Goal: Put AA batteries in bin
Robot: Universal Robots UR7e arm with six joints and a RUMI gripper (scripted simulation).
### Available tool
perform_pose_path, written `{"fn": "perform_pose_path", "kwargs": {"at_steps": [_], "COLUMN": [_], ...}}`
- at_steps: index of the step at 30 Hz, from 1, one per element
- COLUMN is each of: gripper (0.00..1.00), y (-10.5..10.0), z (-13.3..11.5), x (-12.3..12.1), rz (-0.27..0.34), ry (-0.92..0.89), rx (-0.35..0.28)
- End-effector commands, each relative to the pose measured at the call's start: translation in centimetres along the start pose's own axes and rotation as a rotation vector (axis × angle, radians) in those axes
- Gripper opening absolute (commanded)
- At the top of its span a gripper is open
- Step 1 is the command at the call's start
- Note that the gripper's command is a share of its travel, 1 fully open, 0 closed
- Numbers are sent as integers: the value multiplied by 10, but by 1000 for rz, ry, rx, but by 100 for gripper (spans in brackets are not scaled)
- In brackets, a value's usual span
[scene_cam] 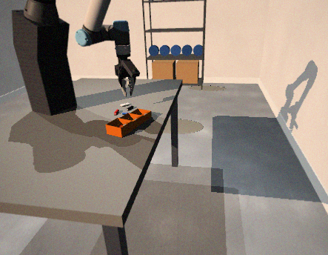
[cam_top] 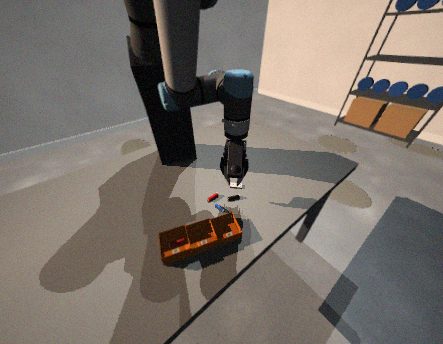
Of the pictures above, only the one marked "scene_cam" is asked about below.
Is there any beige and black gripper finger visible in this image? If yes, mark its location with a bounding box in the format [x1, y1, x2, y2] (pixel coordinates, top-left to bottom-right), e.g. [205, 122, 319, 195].
[127, 77, 136, 95]
[118, 73, 127, 96]

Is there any orange bin with label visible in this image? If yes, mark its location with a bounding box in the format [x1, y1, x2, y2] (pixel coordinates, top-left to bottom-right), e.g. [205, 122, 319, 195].
[106, 109, 152, 138]

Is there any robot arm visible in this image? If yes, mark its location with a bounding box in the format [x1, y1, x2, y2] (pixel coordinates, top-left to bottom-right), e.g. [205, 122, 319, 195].
[24, 0, 140, 78]

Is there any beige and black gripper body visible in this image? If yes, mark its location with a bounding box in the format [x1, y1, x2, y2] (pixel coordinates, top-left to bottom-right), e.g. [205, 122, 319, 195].
[115, 54, 131, 79]

